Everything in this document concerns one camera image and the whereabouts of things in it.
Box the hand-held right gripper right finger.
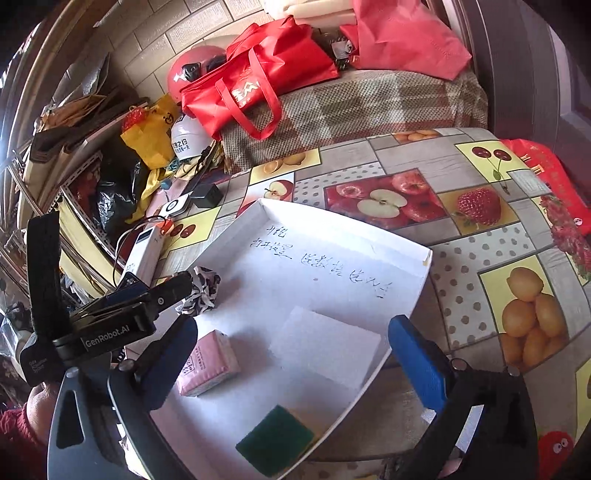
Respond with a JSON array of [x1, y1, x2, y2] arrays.
[[388, 315, 541, 480]]

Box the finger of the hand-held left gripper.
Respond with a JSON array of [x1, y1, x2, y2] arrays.
[[108, 272, 151, 305], [148, 271, 197, 319]]

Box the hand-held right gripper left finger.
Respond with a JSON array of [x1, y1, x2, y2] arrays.
[[46, 316, 199, 480]]

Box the black and white scrunchie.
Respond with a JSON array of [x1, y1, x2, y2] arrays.
[[178, 266, 223, 317]]

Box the pink tissue pack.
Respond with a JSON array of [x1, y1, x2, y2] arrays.
[[178, 330, 241, 398]]

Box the white cardboard box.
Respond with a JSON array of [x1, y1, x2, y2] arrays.
[[150, 198, 435, 480]]

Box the green and yellow sponge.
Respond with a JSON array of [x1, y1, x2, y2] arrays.
[[235, 405, 319, 478]]

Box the person's left forearm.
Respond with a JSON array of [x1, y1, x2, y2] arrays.
[[0, 406, 49, 480]]

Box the person's left hand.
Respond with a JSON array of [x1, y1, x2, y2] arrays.
[[25, 383, 63, 425]]

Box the white power bank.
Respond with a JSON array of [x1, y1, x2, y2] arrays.
[[124, 228, 164, 282]]

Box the white round-dial device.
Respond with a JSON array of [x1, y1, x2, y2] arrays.
[[159, 196, 190, 220]]

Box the fruit print tablecloth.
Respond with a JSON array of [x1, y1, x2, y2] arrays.
[[152, 127, 591, 480]]

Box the black plastic bag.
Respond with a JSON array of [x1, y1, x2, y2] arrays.
[[95, 157, 148, 222]]

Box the black charger adapter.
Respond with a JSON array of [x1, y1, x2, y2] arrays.
[[191, 185, 221, 208]]

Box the metal shelf rack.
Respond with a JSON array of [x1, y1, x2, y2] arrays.
[[0, 46, 153, 296]]

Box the white helmet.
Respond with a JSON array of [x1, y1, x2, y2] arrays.
[[171, 115, 213, 162]]

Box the yellow plastic bag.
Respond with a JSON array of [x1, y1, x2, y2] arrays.
[[121, 95, 181, 169]]

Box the red figure with eyes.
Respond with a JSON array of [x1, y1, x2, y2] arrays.
[[538, 431, 575, 480]]

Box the brown paper bags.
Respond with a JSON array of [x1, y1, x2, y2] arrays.
[[32, 90, 148, 162]]

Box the silver foil bag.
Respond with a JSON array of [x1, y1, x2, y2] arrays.
[[46, 55, 112, 112]]

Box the glossy red shopping bag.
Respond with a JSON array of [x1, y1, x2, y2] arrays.
[[180, 16, 340, 141]]

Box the red printed gift bag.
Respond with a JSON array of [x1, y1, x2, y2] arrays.
[[501, 138, 591, 282]]

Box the red helmet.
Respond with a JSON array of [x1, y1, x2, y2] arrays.
[[167, 46, 232, 104]]

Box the plaid blanket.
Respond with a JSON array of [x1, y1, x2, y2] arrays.
[[219, 69, 490, 174]]

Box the dark bottle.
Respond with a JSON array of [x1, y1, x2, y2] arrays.
[[318, 28, 356, 70]]

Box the cream folded cloth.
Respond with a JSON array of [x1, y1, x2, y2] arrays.
[[261, 0, 358, 26]]

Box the dark brown door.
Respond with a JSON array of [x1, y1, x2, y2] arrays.
[[429, 0, 591, 153]]

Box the pink-red non-woven bag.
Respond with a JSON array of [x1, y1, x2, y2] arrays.
[[339, 0, 474, 81]]

